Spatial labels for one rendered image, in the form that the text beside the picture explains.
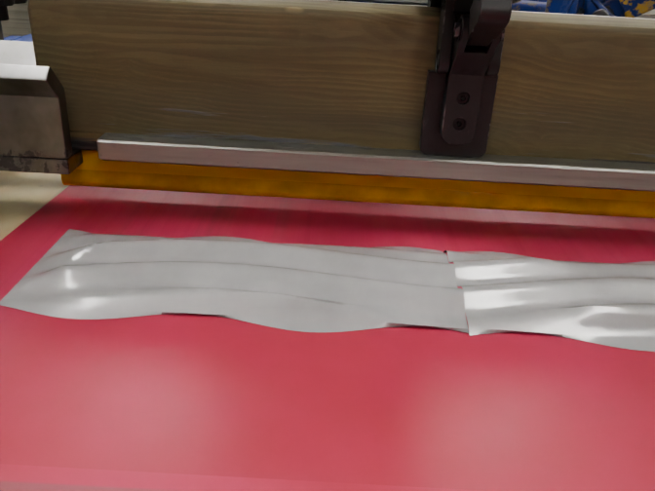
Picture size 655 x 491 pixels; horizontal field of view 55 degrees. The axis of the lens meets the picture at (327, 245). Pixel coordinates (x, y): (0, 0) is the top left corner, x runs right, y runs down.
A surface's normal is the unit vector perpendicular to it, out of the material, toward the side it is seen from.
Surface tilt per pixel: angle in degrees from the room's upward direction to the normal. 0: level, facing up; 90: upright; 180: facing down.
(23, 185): 0
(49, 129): 90
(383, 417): 0
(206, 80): 90
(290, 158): 90
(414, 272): 33
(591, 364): 0
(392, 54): 90
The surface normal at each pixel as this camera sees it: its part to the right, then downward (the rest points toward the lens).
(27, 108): -0.02, 0.44
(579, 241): 0.05, -0.90
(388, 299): -0.05, -0.58
